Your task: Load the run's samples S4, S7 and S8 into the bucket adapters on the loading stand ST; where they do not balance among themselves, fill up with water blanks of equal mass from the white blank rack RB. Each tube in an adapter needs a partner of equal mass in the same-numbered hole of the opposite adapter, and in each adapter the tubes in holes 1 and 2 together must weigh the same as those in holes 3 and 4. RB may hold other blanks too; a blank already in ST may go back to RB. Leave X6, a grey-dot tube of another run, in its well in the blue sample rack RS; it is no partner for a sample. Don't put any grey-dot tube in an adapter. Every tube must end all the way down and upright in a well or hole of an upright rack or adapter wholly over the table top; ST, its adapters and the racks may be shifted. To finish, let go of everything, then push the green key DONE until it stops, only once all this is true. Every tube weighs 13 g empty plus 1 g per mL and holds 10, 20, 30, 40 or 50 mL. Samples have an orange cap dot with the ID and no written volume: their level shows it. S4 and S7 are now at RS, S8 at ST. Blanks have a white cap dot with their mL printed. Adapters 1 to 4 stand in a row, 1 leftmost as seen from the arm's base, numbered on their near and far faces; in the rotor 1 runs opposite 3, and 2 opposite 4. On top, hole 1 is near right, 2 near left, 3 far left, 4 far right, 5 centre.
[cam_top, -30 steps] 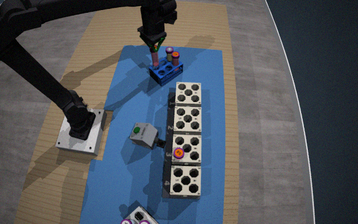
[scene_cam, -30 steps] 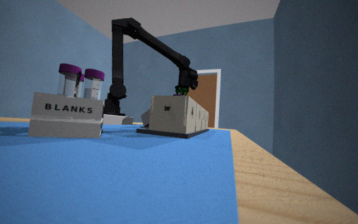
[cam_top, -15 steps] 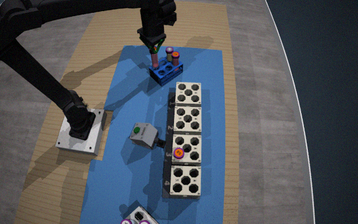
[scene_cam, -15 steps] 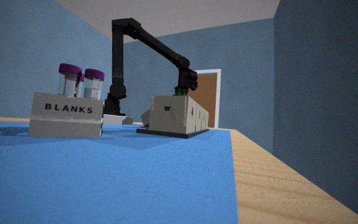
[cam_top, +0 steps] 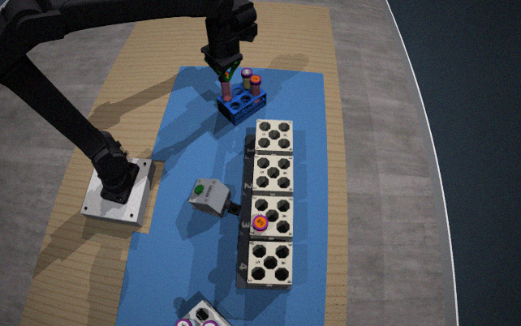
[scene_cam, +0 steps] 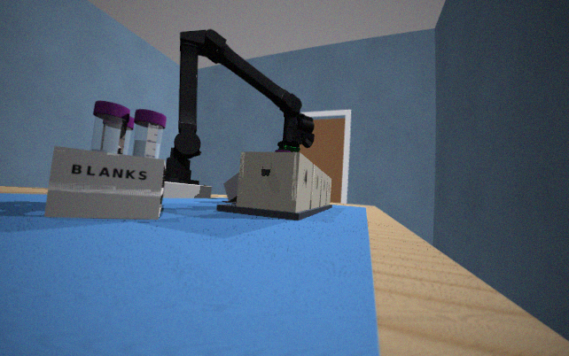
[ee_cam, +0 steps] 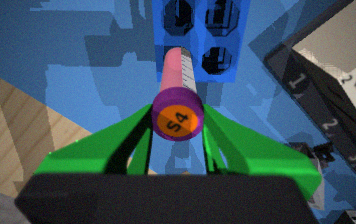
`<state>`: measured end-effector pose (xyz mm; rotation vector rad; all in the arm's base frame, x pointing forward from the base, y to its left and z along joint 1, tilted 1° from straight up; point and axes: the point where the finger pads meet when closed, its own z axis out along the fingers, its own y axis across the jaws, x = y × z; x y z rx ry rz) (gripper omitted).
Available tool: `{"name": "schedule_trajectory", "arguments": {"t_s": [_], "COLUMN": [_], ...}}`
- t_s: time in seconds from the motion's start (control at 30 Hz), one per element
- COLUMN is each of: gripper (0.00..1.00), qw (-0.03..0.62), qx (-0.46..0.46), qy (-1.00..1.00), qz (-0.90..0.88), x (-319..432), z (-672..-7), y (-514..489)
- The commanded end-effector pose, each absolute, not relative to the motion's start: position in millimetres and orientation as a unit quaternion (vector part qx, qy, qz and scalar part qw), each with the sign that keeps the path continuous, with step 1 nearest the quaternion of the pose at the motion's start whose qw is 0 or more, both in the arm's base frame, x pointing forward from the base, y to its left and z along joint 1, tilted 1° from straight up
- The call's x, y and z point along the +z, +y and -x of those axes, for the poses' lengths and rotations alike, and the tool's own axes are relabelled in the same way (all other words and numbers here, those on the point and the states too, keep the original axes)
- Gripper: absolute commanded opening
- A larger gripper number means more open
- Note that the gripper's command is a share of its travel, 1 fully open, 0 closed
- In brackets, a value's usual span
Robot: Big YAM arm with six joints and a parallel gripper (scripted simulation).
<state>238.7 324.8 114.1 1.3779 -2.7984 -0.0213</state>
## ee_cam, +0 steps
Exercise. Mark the grey button housing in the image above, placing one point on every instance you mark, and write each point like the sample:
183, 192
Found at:
317, 199

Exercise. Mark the blue flat mat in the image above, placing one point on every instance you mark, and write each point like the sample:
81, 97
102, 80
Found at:
93, 62

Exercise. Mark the blue tube rack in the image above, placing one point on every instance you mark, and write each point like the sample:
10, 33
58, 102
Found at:
205, 39

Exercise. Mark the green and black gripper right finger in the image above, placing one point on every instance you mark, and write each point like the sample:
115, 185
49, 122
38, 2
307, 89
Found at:
248, 152

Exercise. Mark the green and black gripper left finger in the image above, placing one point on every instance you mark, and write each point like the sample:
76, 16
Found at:
108, 150

